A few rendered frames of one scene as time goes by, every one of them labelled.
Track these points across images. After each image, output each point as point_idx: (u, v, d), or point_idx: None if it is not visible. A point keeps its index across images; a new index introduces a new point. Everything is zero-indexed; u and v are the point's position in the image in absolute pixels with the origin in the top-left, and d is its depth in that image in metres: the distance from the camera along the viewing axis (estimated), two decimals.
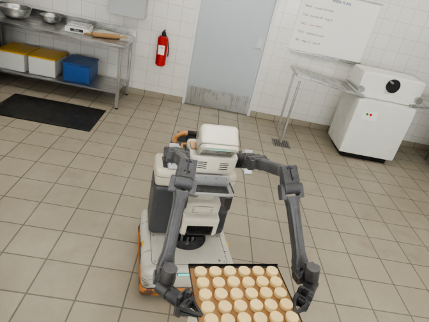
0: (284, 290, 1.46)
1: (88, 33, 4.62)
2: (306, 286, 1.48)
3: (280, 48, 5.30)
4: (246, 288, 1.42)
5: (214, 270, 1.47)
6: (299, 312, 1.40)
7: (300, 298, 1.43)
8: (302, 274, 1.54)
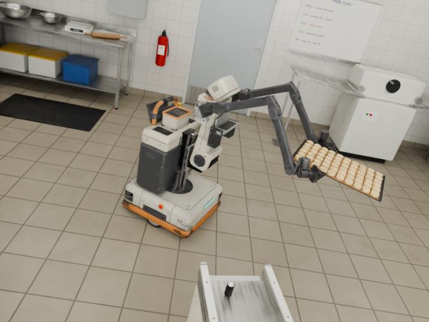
0: (323, 147, 2.62)
1: (88, 33, 4.62)
2: (326, 142, 2.70)
3: (280, 48, 5.30)
4: (318, 154, 2.49)
5: (302, 154, 2.41)
6: None
7: (331, 148, 2.65)
8: (318, 138, 2.72)
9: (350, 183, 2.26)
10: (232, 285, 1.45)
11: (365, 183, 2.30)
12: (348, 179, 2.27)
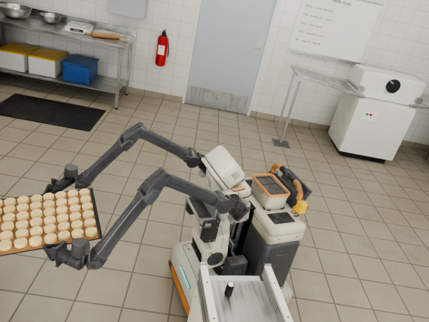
0: (67, 237, 1.59)
1: (88, 33, 4.62)
2: (69, 251, 1.51)
3: (280, 48, 5.30)
4: (67, 214, 1.72)
5: (84, 197, 1.84)
6: (44, 250, 1.54)
7: None
8: None
9: (7, 199, 1.77)
10: (232, 285, 1.45)
11: None
12: (11, 199, 1.76)
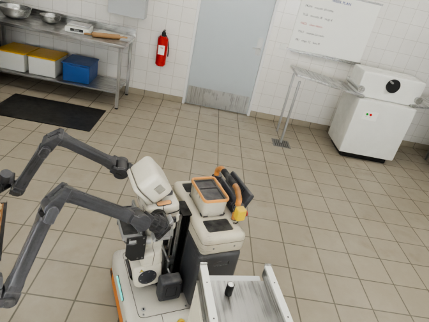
0: None
1: (88, 33, 4.62)
2: None
3: (280, 48, 5.30)
4: None
5: None
6: None
7: None
8: None
9: None
10: (232, 285, 1.45)
11: None
12: None
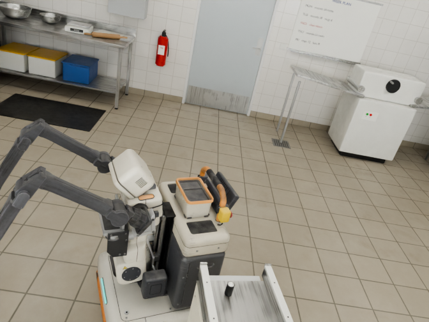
0: None
1: (88, 33, 4.62)
2: None
3: (280, 48, 5.30)
4: None
5: None
6: None
7: None
8: None
9: None
10: (232, 285, 1.45)
11: None
12: None
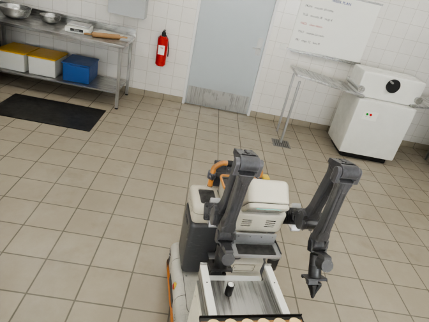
0: None
1: (88, 33, 4.62)
2: (308, 268, 1.65)
3: (280, 48, 5.30)
4: None
5: None
6: (315, 294, 1.64)
7: None
8: (316, 253, 1.61)
9: None
10: (232, 285, 1.45)
11: None
12: None
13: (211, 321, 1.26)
